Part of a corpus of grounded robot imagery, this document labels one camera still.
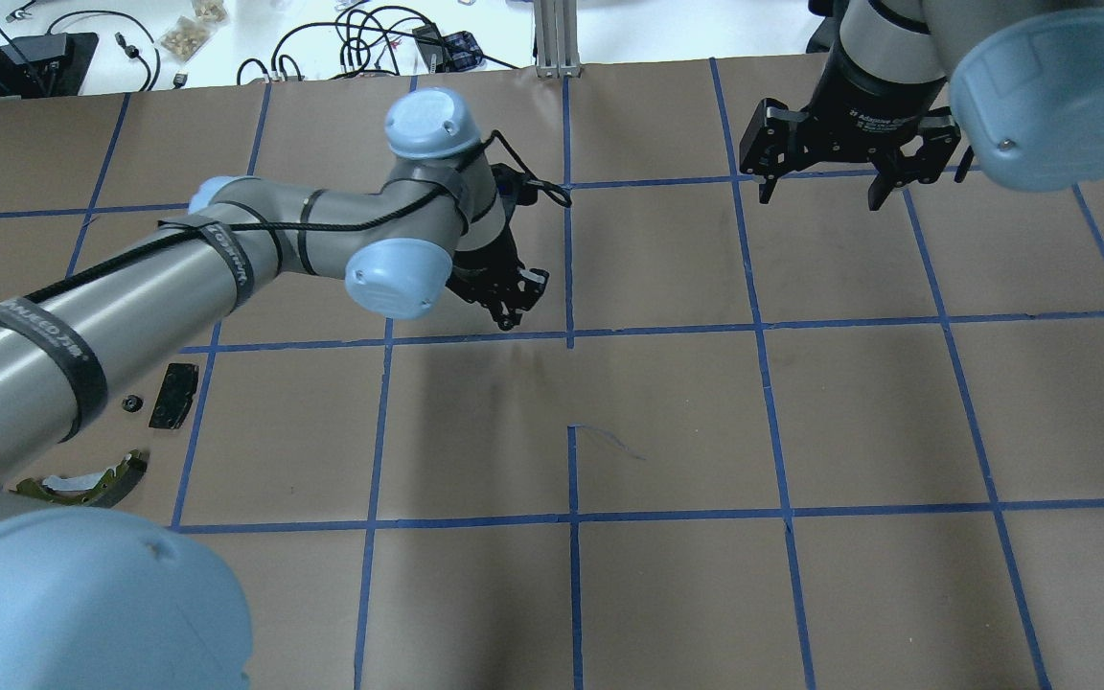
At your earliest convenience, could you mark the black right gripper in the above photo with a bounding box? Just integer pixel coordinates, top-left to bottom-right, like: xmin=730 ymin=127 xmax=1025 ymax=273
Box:
xmin=739 ymin=44 xmax=962 ymax=213

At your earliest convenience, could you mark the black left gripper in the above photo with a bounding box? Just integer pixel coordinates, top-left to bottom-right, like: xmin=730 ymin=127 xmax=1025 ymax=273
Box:
xmin=446 ymin=224 xmax=549 ymax=332

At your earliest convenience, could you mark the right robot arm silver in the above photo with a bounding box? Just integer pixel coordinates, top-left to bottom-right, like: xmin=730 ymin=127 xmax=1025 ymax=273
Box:
xmin=739 ymin=1 xmax=1104 ymax=210

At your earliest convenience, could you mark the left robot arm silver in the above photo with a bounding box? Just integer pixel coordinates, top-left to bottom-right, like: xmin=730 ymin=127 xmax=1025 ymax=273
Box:
xmin=0 ymin=87 xmax=569 ymax=689

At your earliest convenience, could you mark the black brake pad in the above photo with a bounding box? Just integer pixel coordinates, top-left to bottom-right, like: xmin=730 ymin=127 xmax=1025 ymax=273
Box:
xmin=149 ymin=362 xmax=200 ymax=429

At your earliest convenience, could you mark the green brake shoe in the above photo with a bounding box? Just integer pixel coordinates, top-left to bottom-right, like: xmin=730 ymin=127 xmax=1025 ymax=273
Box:
xmin=11 ymin=448 xmax=150 ymax=508

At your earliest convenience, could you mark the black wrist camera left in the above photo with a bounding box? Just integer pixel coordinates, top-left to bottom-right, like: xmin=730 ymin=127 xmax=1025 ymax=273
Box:
xmin=490 ymin=163 xmax=542 ymax=206

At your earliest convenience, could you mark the aluminium frame post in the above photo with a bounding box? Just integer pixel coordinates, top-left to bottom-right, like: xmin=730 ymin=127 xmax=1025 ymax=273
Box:
xmin=531 ymin=0 xmax=582 ymax=79

